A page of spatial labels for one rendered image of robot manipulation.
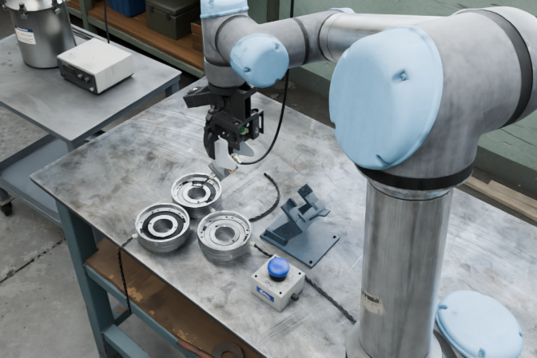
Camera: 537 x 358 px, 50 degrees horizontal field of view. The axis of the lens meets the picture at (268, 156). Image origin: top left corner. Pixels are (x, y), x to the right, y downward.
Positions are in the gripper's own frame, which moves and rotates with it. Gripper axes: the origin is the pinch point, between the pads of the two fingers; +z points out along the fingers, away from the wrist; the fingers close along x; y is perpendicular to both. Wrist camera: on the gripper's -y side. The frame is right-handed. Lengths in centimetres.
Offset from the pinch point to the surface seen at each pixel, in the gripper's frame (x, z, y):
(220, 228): -6.5, 10.6, 3.8
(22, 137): 30, 84, -162
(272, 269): -10.7, 6.7, 20.8
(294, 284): -8.8, 9.7, 24.2
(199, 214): -6.0, 10.8, -2.5
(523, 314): 16, 16, 57
